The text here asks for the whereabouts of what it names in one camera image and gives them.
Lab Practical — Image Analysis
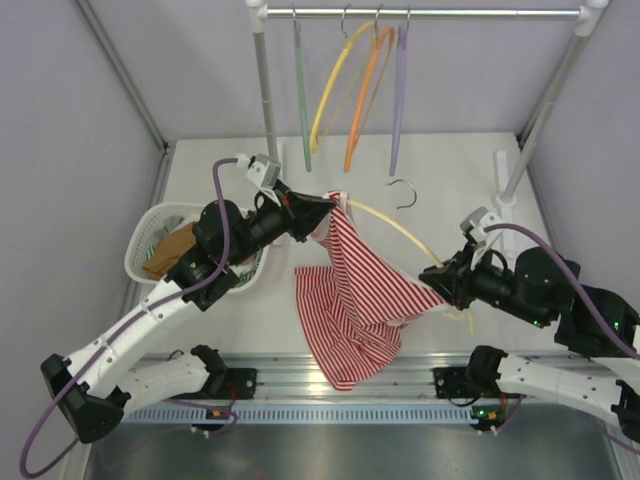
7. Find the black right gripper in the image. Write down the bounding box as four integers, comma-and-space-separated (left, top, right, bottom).
418, 238, 548, 327

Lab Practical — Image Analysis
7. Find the cream hanger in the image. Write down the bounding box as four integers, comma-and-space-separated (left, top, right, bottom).
347, 179, 476, 335

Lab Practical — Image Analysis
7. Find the red white striped tank top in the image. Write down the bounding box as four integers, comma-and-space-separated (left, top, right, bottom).
295, 191, 445, 391

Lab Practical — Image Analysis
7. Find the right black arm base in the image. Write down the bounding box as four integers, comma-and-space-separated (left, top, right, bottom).
433, 366, 520, 407

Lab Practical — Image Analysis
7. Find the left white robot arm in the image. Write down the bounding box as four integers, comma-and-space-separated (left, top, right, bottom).
41, 181, 335, 444

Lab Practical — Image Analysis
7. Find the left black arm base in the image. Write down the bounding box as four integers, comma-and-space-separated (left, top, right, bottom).
200, 368, 258, 400

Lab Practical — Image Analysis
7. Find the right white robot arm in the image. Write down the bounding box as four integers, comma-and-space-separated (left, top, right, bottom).
419, 246, 639, 441

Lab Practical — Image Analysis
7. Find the yellow hanger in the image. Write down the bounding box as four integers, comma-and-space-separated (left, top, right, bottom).
309, 21, 376, 154

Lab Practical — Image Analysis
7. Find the green hanger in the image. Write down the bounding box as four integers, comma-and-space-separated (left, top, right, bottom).
293, 20, 312, 173

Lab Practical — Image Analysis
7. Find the orange hanger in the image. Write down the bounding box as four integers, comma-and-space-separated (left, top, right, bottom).
343, 23, 396, 173

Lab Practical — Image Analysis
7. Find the purple hanger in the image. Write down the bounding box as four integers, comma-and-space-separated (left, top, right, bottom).
389, 24, 408, 177

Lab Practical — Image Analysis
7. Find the tan brown garment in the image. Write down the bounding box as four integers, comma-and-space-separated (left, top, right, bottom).
143, 222, 196, 281

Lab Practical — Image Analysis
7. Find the white plastic laundry basket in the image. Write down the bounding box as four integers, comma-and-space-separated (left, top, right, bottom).
124, 202, 270, 294

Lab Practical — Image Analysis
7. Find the silver clothes rack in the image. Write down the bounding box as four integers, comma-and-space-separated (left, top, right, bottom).
245, 1, 605, 258

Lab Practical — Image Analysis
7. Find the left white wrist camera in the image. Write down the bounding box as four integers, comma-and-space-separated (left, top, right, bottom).
236, 153, 281, 202

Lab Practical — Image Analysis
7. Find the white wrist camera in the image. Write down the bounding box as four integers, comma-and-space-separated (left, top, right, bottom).
236, 153, 281, 202
460, 207, 503, 268

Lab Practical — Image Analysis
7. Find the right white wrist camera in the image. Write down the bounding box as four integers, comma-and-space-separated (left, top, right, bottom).
460, 207, 503, 268

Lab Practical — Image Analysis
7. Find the aluminium mounting rail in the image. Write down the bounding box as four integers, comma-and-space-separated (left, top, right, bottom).
119, 352, 624, 404

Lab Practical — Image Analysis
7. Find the white slotted cable duct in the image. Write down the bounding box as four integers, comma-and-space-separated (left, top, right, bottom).
123, 403, 478, 425

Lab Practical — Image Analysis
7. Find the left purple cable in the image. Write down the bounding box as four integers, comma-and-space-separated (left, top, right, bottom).
18, 157, 251, 479

